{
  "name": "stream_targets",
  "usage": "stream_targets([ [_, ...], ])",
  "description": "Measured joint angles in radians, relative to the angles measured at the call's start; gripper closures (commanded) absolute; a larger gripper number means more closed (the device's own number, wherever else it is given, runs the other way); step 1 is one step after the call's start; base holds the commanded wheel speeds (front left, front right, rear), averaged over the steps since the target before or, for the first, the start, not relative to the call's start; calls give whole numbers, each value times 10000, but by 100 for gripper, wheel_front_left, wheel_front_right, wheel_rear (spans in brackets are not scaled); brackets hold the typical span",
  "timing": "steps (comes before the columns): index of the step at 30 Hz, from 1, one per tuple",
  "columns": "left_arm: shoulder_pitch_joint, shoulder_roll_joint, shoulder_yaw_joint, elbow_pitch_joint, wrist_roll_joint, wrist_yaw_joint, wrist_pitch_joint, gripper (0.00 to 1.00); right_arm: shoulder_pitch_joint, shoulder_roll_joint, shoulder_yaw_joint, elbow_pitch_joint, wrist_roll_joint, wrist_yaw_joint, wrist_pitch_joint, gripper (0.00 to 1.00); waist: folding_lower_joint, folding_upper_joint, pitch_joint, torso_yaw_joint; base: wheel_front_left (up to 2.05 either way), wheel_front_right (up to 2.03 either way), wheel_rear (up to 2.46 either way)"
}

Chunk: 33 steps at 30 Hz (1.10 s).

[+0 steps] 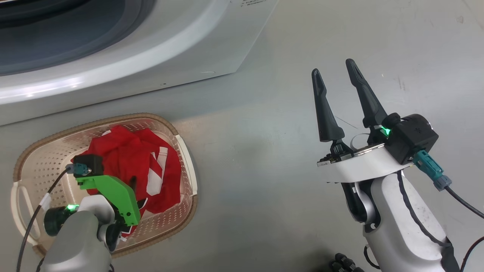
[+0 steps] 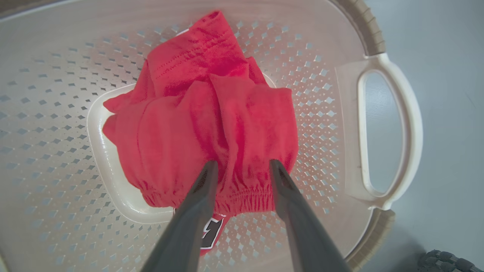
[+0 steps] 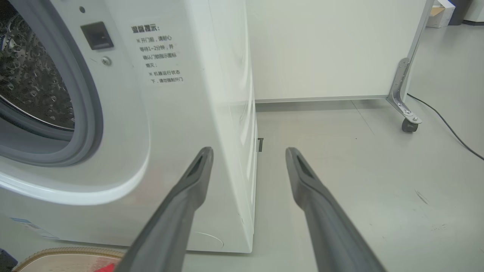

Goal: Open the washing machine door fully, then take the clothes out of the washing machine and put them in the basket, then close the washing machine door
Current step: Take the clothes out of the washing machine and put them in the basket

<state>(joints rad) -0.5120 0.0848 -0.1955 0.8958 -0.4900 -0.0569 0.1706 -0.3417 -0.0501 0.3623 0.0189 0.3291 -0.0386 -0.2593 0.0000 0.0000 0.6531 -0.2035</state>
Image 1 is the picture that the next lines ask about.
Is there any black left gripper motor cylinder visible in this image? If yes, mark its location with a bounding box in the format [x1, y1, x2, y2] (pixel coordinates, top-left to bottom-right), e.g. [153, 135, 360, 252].
[44, 205, 79, 236]

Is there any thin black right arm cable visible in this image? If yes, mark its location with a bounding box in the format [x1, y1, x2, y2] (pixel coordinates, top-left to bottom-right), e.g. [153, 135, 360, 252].
[397, 172, 452, 248]

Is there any right camera cable teal plug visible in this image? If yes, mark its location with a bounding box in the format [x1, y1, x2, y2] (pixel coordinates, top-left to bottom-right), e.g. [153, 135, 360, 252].
[413, 150, 484, 219]

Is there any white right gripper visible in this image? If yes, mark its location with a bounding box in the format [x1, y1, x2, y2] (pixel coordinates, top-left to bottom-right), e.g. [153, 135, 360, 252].
[312, 59, 414, 184]

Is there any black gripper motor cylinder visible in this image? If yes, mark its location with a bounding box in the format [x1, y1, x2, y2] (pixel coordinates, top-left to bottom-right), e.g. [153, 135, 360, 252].
[403, 113, 435, 133]
[44, 205, 79, 236]

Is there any cream perforated laundry basket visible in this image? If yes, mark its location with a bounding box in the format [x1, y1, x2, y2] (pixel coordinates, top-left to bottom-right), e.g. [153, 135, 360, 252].
[11, 113, 199, 258]

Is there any white front-load washing machine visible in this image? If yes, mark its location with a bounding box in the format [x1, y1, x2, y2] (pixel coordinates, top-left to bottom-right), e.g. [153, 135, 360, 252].
[0, 0, 279, 126]

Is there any red basketball jersey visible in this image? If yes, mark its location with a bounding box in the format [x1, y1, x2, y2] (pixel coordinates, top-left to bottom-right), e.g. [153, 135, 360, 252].
[71, 125, 182, 236]

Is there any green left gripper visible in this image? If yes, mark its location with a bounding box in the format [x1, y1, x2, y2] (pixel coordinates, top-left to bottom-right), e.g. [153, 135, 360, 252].
[76, 175, 141, 226]

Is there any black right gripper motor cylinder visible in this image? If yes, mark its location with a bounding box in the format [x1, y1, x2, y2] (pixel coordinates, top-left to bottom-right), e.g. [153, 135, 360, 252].
[403, 113, 435, 133]

